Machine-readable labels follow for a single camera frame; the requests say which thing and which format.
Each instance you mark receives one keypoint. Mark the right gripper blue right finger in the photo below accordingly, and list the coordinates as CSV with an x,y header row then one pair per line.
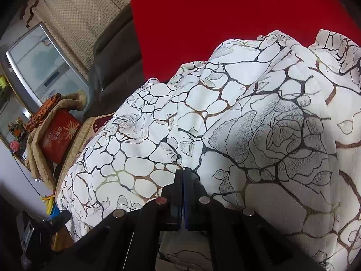
x,y
194,210

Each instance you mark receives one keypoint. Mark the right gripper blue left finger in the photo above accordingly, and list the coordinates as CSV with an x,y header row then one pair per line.
x,y
175,220

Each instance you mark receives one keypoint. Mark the white black-patterned coat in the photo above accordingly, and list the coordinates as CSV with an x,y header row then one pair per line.
x,y
268,124

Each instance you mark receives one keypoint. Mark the tan cloth drape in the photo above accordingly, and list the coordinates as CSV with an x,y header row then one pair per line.
x,y
41,168

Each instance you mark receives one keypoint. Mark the red gift box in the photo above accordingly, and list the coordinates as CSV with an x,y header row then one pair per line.
x,y
58,135

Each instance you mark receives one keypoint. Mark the artificial flower bunch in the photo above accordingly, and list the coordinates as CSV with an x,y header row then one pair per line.
x,y
18,131

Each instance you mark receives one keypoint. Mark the orange patterned cushion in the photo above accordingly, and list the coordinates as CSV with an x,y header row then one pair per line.
x,y
37,119

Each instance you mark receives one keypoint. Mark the silver framed mirror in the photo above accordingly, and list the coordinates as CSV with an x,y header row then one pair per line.
x,y
34,68

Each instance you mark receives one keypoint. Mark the bright red blanket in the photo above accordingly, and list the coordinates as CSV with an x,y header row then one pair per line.
x,y
175,32

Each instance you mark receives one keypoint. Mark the beige patterned curtain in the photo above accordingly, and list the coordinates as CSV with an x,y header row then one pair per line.
x,y
74,24

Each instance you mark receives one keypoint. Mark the blue bag with orange cord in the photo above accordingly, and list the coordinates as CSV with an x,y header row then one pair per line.
x,y
51,208

